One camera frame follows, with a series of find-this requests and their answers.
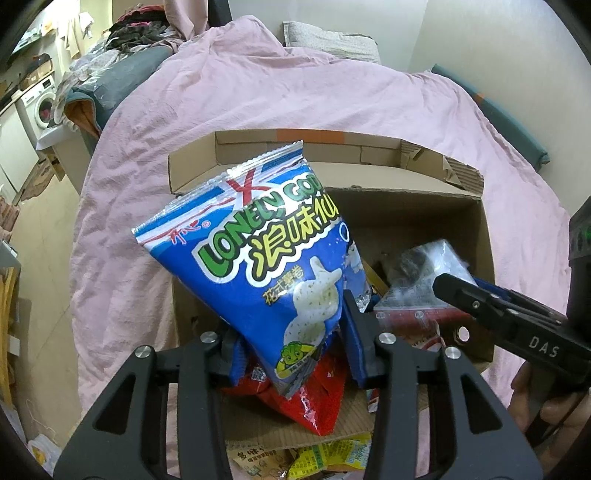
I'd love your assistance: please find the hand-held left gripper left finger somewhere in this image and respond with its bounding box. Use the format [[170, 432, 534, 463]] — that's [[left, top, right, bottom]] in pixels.
[[53, 330, 250, 480]]

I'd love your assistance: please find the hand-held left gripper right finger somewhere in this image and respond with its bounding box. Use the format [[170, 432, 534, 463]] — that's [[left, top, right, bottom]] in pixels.
[[339, 295, 543, 480]]

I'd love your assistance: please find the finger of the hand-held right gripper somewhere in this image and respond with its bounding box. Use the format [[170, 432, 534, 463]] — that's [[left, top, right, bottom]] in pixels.
[[473, 276, 525, 301], [433, 273, 513, 335]]

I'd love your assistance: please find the white red-blue print packet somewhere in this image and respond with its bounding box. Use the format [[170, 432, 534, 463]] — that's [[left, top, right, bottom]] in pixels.
[[374, 239, 478, 324]]

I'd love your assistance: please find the red snack packet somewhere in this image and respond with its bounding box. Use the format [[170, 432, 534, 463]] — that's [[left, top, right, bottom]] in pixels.
[[222, 339, 349, 437]]

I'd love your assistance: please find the blue green-lettered chips bag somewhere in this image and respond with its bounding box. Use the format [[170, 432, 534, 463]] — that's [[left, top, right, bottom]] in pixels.
[[133, 141, 370, 402]]

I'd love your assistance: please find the cardboard box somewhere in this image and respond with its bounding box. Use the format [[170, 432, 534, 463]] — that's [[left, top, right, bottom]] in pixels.
[[167, 130, 497, 462]]

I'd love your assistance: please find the yellow snack packet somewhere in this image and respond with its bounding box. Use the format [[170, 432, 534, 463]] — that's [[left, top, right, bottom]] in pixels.
[[288, 438, 372, 480]]

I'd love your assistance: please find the tan cartoon snack packet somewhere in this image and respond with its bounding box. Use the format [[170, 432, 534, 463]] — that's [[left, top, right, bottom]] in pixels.
[[226, 443, 296, 480]]

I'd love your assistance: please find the person's right hand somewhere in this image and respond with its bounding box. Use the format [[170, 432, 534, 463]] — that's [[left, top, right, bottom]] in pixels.
[[510, 362, 591, 435]]

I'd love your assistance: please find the teal bolster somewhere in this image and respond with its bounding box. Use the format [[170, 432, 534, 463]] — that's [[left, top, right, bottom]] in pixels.
[[431, 64, 551, 169]]

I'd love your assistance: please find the white plastic bag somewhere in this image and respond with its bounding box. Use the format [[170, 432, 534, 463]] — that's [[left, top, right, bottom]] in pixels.
[[28, 434, 63, 476]]

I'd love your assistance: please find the wooden rack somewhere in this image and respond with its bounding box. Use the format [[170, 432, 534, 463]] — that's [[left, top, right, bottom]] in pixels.
[[0, 265, 21, 402]]

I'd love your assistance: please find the patterned floor rug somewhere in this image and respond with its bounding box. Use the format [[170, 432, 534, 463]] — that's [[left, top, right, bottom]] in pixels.
[[18, 159, 58, 204]]

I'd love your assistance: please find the pink blanket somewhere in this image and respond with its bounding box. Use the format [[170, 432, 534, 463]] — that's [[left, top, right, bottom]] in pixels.
[[69, 14, 578, 416]]

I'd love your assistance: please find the white storage chest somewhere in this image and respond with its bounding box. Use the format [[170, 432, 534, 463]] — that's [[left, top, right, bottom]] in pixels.
[[37, 122, 98, 185]]

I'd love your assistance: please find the grey patterned pillow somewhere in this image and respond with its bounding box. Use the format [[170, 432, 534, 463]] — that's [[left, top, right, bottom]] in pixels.
[[283, 21, 382, 63]]

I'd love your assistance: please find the white kitchen cabinet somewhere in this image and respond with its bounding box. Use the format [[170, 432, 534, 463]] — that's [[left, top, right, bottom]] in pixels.
[[0, 108, 40, 195]]

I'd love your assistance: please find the white washing machine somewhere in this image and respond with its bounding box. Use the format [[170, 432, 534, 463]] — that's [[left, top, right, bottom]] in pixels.
[[16, 76, 58, 139]]

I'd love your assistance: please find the dark clothes pile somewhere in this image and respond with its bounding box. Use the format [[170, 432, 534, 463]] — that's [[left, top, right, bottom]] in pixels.
[[111, 4, 178, 49]]

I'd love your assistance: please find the pink hanging cloth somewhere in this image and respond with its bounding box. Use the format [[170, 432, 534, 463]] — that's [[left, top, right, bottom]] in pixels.
[[166, 0, 213, 42]]

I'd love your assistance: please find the dark upright panel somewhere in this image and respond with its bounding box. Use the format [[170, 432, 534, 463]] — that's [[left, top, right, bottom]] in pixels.
[[210, 0, 232, 28]]

